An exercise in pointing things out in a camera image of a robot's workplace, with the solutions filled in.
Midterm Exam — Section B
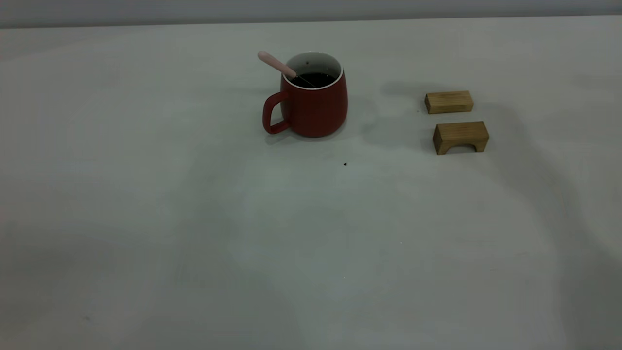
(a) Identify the red ceramic mug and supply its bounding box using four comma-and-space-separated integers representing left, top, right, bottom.
262, 52, 348, 139

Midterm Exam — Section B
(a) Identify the dark coffee liquid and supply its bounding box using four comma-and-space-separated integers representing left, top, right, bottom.
291, 73, 337, 89

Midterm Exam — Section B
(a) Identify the pink handled metal spoon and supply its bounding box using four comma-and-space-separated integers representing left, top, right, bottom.
257, 51, 316, 88

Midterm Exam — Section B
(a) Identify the arched wooden block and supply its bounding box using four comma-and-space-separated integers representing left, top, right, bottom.
432, 121, 490, 156

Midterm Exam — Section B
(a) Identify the rectangular wooden block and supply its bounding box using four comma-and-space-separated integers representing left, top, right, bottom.
424, 90, 474, 115

